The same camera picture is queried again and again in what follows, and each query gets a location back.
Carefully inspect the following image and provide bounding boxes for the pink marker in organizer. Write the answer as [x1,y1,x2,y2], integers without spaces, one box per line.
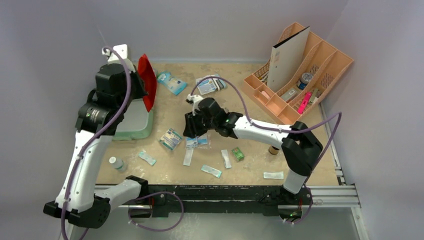
[297,91,312,115]

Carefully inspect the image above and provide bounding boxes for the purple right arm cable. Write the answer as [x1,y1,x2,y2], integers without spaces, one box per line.
[190,76,342,226]

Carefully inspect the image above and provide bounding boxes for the brown bottle orange cap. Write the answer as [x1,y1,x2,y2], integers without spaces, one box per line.
[268,145,280,155]

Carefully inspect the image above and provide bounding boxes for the white strip packet front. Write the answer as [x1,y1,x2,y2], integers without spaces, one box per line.
[263,171,284,180]

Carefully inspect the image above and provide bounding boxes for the teal dotted bandage strip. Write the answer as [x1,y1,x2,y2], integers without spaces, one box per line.
[138,151,157,166]

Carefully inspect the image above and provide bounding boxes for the green white mask packet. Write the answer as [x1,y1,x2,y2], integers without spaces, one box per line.
[158,128,183,151]

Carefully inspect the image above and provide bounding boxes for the white adhesive dressing strip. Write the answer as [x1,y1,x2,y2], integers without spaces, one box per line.
[221,149,232,169]

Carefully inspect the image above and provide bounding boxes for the clear zip bag of pads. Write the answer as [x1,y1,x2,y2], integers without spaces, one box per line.
[185,133,211,149]

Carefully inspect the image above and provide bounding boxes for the red first aid pouch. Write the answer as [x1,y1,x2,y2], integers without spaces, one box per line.
[137,53,158,113]

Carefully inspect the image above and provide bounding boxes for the green small medicine box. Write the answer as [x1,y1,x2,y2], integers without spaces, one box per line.
[231,147,245,162]

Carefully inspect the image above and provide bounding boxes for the blue white wipes packet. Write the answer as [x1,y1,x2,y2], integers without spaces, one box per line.
[156,71,188,96]

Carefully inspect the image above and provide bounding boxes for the white gauze dressing packet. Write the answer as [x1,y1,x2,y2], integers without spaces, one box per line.
[196,78,218,95]

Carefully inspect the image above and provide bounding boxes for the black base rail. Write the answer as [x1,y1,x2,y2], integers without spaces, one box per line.
[129,184,312,219]

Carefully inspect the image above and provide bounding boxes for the white folder in organizer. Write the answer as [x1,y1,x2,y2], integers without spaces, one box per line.
[267,25,310,93]

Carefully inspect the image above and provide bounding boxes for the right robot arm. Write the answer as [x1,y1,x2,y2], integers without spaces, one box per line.
[183,94,323,204]

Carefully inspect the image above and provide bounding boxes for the pink eraser in organizer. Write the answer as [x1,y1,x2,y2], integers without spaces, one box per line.
[260,91,271,102]

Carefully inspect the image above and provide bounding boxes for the pink desk organizer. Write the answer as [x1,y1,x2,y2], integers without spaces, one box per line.
[242,22,354,125]

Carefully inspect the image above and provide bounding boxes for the mint green storage case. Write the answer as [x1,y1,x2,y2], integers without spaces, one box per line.
[112,99,154,141]

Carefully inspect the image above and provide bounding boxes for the grey box in organizer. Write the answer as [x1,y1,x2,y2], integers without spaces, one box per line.
[280,87,299,103]

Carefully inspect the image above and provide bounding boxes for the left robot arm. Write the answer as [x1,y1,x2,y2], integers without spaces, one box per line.
[43,63,149,229]

